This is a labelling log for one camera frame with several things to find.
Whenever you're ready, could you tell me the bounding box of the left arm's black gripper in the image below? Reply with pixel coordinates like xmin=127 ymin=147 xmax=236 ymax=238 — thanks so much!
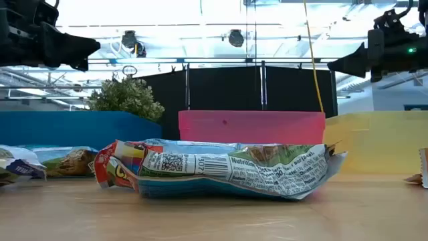
xmin=0 ymin=0 xmax=102 ymax=72

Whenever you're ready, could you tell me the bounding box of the right arm's black gripper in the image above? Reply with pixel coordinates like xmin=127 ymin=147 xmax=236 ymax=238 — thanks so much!
xmin=327 ymin=28 xmax=428 ymax=83

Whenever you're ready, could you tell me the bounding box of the blue-wrapped granola bar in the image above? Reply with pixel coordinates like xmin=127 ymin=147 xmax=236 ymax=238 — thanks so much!
xmin=19 ymin=144 xmax=98 ymax=179

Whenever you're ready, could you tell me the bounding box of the white purple granola bar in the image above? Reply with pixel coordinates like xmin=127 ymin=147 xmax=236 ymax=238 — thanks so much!
xmin=0 ymin=145 xmax=47 ymax=187

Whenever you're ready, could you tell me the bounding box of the green-labelled granola bar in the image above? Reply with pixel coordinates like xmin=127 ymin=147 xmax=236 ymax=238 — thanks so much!
xmin=112 ymin=140 xmax=348 ymax=201

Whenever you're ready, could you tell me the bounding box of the Chewy chocolate chip granola bar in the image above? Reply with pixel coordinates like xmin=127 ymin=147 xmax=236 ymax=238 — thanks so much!
xmin=93 ymin=138 xmax=241 ymax=189

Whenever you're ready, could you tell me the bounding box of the white-edged granola bar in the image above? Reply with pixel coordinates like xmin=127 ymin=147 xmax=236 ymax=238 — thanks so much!
xmin=403 ymin=147 xmax=428 ymax=189

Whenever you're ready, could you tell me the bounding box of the grey horizontal metal bar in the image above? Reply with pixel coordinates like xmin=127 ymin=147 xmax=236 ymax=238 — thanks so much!
xmin=0 ymin=84 xmax=103 ymax=90

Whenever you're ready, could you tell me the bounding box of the black ceiling lamp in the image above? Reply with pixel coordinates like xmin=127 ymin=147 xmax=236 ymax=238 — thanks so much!
xmin=227 ymin=29 xmax=245 ymax=48
xmin=120 ymin=29 xmax=148 ymax=58

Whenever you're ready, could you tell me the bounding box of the green artificial plant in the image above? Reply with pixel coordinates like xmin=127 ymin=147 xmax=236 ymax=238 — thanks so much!
xmin=88 ymin=76 xmax=166 ymax=123

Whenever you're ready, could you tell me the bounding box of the black partition panel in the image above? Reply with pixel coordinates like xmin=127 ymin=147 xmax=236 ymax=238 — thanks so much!
xmin=189 ymin=66 xmax=263 ymax=112
xmin=135 ymin=68 xmax=187 ymax=141
xmin=265 ymin=65 xmax=338 ymax=118

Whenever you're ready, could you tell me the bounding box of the blue plastic bin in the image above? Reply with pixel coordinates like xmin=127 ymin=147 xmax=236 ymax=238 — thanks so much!
xmin=0 ymin=110 xmax=163 ymax=150

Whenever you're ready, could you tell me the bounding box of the yellow plastic bin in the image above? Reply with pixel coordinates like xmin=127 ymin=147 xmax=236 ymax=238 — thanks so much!
xmin=323 ymin=110 xmax=428 ymax=175

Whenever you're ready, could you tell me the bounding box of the pink plastic bin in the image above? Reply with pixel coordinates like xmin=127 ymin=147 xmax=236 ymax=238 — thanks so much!
xmin=178 ymin=110 xmax=327 ymax=145

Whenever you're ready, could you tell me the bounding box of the yellow hanging cable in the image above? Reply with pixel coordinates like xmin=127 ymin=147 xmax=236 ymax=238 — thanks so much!
xmin=302 ymin=0 xmax=325 ymax=113

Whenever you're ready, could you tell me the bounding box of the round metal ring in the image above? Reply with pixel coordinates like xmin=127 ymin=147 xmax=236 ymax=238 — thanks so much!
xmin=121 ymin=64 xmax=138 ymax=77

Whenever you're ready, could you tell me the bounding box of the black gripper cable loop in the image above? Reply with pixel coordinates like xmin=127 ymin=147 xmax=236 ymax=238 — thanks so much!
xmin=373 ymin=0 xmax=416 ymax=31

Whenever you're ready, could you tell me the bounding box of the metal panel post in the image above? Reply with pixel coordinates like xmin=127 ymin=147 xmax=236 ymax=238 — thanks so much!
xmin=185 ymin=63 xmax=191 ymax=112
xmin=259 ymin=60 xmax=268 ymax=112

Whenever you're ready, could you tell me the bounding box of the blue white overhead rail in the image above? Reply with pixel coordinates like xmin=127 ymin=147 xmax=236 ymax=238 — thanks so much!
xmin=88 ymin=57 xmax=339 ymax=66

